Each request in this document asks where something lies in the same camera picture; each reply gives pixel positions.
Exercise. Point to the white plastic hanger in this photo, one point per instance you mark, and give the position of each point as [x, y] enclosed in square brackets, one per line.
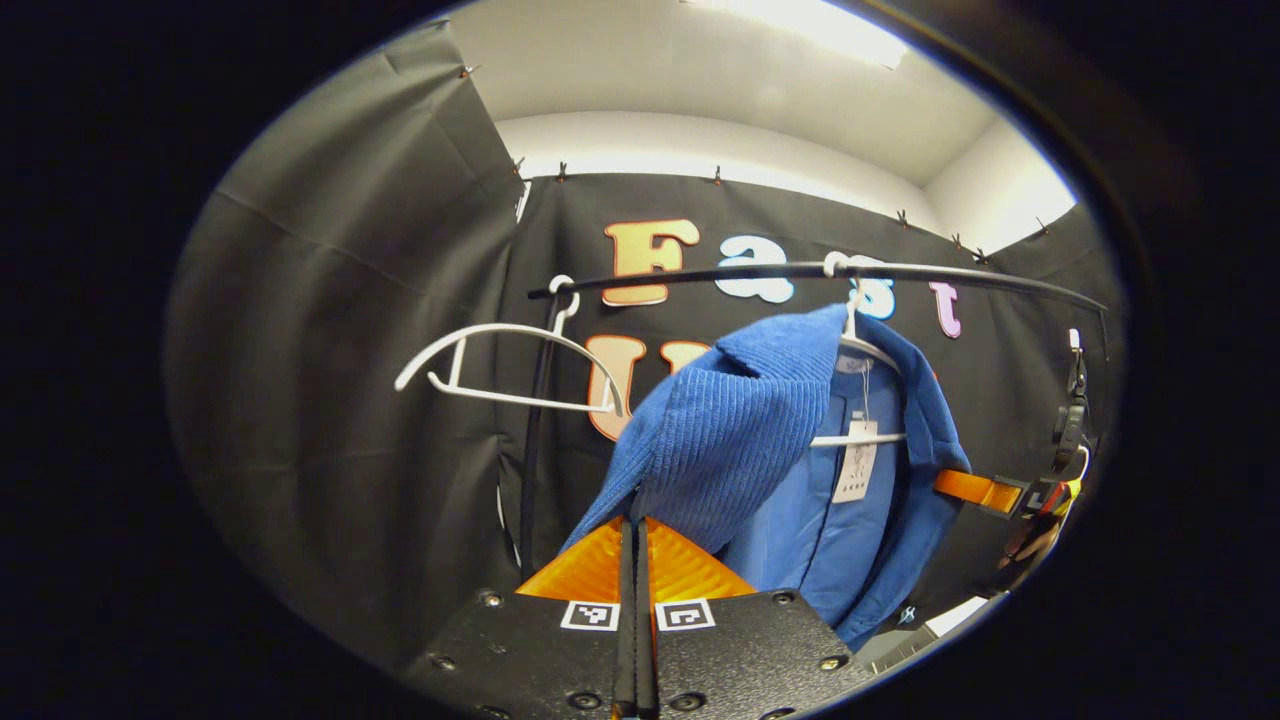
[500, 327]
[860, 438]

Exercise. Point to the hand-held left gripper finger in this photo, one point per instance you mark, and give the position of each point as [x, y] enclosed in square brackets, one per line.
[627, 620]
[647, 640]

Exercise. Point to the black backdrop cloth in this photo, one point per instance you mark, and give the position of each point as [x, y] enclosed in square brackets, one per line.
[330, 350]

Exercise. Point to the black clothes rack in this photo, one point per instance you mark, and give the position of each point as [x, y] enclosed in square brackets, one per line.
[720, 271]

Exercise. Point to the white paper garment tag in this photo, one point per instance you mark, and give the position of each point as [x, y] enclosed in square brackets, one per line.
[855, 465]

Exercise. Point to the row of small backdrop clips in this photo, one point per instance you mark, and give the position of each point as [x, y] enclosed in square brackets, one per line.
[716, 176]

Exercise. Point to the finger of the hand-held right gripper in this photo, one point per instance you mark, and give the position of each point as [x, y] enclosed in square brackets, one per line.
[975, 490]

